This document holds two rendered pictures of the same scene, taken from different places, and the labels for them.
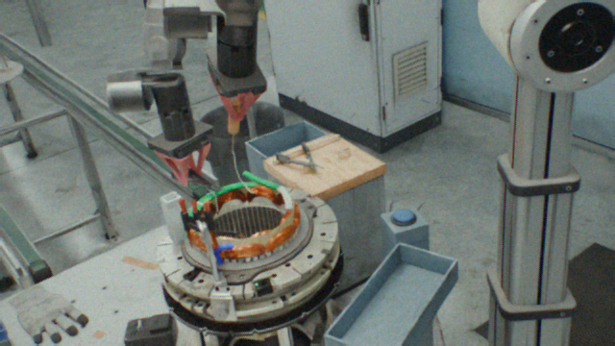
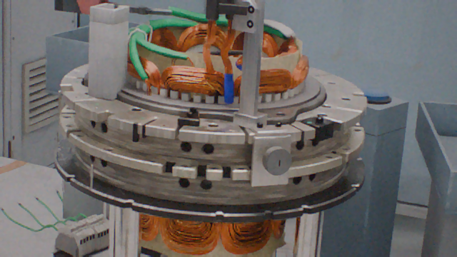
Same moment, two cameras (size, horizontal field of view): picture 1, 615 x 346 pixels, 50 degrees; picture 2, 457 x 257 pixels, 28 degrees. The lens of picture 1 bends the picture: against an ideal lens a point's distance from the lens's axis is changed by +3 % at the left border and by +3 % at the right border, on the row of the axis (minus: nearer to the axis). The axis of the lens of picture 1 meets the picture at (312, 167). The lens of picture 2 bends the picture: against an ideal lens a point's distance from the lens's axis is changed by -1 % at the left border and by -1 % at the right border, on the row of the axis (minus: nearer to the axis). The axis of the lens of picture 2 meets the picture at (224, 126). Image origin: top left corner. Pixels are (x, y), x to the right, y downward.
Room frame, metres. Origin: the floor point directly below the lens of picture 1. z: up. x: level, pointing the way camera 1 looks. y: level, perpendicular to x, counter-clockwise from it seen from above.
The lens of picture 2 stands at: (0.15, 0.64, 1.35)
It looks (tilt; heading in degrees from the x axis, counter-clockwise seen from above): 17 degrees down; 327
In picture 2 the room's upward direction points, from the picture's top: 4 degrees clockwise
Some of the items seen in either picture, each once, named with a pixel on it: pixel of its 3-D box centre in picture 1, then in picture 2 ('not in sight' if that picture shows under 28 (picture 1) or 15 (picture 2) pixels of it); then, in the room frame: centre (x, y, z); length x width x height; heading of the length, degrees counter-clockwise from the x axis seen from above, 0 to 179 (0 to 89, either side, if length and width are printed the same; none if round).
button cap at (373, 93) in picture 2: (404, 215); (373, 93); (1.03, -0.16, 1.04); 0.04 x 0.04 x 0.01
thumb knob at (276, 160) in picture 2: (220, 312); (277, 160); (0.78, 0.17, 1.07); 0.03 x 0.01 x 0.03; 77
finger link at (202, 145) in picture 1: (186, 159); not in sight; (1.05, 0.22, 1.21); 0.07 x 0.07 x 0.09; 47
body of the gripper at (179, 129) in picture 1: (178, 124); not in sight; (1.04, 0.22, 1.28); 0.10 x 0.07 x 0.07; 137
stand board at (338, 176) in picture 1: (323, 166); not in sight; (1.23, -0.02, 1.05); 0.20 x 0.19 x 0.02; 30
